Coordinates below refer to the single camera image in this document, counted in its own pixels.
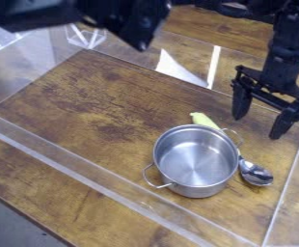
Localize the small steel pot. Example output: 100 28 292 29
141 124 243 199

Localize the clear acrylic enclosure wall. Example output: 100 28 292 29
0 27 299 247

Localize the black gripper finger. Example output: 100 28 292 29
232 82 252 120
269 108 297 140

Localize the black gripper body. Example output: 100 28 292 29
232 44 299 122

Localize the green handled metal spoon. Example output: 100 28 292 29
189 112 273 186

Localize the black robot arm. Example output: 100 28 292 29
0 0 299 139

